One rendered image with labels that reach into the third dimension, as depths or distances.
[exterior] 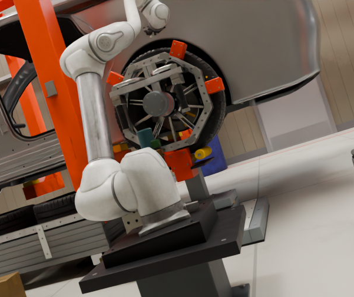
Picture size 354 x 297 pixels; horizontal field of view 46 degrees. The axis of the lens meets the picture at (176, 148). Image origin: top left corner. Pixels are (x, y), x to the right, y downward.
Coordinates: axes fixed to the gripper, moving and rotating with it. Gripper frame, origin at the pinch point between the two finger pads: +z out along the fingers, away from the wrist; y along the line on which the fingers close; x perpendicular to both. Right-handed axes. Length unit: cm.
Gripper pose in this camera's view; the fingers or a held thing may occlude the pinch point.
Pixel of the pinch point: (151, 33)
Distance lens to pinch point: 257.9
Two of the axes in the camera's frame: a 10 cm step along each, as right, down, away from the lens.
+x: -2.3, -9.7, -0.3
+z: -1.8, 0.1, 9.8
